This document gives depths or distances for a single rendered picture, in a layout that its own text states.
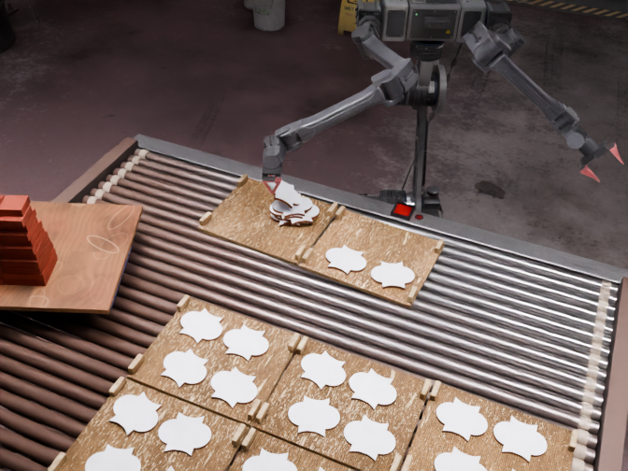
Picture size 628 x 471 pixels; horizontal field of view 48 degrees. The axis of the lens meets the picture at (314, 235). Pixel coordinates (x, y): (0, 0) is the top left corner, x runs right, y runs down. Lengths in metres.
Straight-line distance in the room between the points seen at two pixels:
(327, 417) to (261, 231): 0.83
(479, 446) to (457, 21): 1.61
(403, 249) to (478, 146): 2.40
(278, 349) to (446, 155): 2.76
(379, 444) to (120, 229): 1.13
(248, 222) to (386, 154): 2.17
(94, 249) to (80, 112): 2.85
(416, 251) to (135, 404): 1.09
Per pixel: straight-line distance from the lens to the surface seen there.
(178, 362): 2.16
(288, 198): 2.54
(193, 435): 2.01
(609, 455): 2.13
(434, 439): 2.03
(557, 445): 2.11
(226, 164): 2.93
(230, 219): 2.62
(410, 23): 2.85
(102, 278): 2.31
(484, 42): 2.43
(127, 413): 2.08
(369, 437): 2.00
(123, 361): 2.23
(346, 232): 2.57
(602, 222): 4.44
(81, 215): 2.57
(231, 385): 2.09
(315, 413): 2.03
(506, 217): 4.28
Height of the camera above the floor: 2.62
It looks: 41 degrees down
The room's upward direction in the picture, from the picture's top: 2 degrees clockwise
